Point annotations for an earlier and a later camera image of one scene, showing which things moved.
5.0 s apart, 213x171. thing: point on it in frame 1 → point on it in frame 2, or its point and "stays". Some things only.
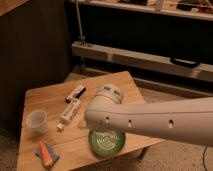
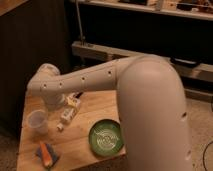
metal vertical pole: x=82 y=40 stays
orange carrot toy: x=45 y=154 stays
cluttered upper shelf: x=199 y=9 stays
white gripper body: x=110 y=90 → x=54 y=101
